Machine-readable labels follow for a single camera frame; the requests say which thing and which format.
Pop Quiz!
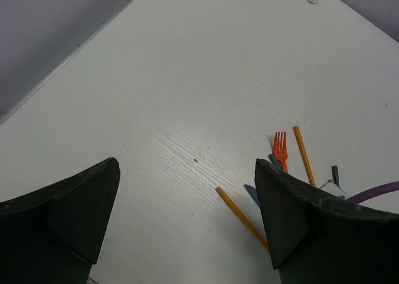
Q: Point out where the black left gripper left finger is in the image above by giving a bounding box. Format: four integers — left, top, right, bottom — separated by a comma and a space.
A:
1, 157, 120, 283

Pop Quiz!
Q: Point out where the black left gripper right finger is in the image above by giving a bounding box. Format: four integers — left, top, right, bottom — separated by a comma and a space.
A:
254, 159, 398, 283

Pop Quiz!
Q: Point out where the dark blue plastic knife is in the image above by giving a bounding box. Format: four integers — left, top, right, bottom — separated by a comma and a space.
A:
244, 184, 260, 207

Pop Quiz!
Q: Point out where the orange plastic knife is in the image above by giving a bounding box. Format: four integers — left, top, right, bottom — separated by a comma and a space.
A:
215, 187, 269, 252

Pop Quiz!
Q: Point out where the dark blue chopstick short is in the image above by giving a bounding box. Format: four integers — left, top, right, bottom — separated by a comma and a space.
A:
332, 165, 340, 187

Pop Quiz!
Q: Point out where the dark blue chopstick long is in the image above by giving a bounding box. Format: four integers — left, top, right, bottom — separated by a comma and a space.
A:
268, 154, 281, 169

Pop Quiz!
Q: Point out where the red-orange plastic fork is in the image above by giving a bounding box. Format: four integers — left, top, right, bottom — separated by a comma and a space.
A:
273, 132, 288, 173

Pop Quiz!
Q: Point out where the orange chopstick upper left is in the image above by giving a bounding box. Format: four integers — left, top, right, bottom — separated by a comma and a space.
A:
293, 125, 316, 187

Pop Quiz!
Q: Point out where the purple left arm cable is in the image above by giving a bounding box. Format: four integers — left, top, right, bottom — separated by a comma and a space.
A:
345, 180, 399, 203

